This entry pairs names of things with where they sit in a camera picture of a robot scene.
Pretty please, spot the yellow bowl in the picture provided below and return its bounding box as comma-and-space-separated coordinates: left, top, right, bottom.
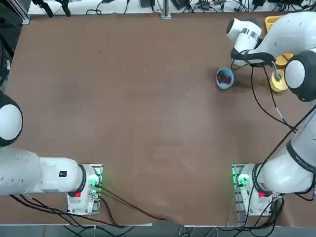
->
269, 70, 288, 92

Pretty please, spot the blue bowl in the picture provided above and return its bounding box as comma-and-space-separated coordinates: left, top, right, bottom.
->
216, 67, 235, 89

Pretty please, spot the aluminium frame rail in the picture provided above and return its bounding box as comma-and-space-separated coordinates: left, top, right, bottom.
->
9, 0, 31, 25

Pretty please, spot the aluminium post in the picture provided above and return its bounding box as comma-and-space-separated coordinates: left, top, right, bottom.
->
160, 0, 171, 20

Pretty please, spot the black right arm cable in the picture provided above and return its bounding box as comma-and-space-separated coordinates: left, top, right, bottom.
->
231, 44, 316, 198

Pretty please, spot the yellow tray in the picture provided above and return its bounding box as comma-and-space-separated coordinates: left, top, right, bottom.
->
265, 15, 294, 68

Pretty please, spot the light blue spoon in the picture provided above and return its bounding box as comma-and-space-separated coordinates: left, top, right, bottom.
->
271, 61, 281, 81

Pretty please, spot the black base cable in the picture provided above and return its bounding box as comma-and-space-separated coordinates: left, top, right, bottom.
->
9, 194, 127, 227
98, 185, 169, 221

